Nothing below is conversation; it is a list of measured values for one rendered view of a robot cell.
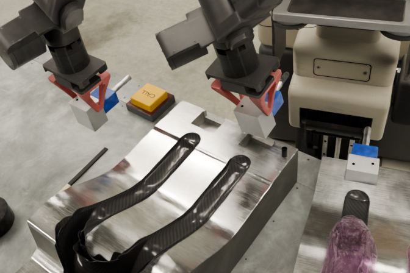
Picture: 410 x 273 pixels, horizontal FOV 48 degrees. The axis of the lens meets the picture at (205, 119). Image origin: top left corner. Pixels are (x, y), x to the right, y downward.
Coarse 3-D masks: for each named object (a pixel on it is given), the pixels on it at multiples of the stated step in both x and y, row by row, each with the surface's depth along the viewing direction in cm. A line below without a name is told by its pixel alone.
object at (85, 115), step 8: (120, 80) 92; (128, 80) 92; (96, 88) 90; (112, 88) 90; (96, 96) 88; (112, 96) 88; (72, 104) 86; (80, 104) 85; (104, 104) 87; (112, 104) 89; (80, 112) 85; (88, 112) 84; (96, 112) 86; (104, 112) 87; (80, 120) 88; (88, 120) 85; (96, 120) 86; (104, 120) 88; (88, 128) 88; (96, 128) 87
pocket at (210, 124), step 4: (204, 112) 90; (200, 116) 90; (204, 116) 91; (208, 116) 91; (196, 120) 90; (200, 120) 91; (204, 120) 92; (208, 120) 91; (212, 120) 90; (216, 120) 90; (224, 120) 88; (196, 124) 90; (200, 124) 91; (204, 124) 91; (208, 124) 91; (212, 124) 91; (216, 124) 90; (220, 124) 89; (204, 128) 91; (208, 128) 91; (212, 128) 90; (216, 128) 90; (212, 132) 90
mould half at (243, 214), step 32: (160, 128) 88; (192, 128) 87; (224, 128) 86; (128, 160) 84; (192, 160) 82; (224, 160) 81; (256, 160) 80; (288, 160) 79; (64, 192) 74; (96, 192) 76; (160, 192) 78; (192, 192) 77; (256, 192) 75; (288, 192) 85; (32, 224) 70; (128, 224) 69; (160, 224) 71; (224, 224) 72; (256, 224) 77; (32, 256) 74; (160, 256) 64; (192, 256) 65; (224, 256) 70
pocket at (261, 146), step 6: (246, 138) 85; (252, 138) 86; (258, 138) 85; (240, 144) 84; (246, 144) 86; (252, 144) 86; (258, 144) 86; (264, 144) 85; (270, 144) 84; (252, 150) 85; (258, 150) 85; (264, 150) 85
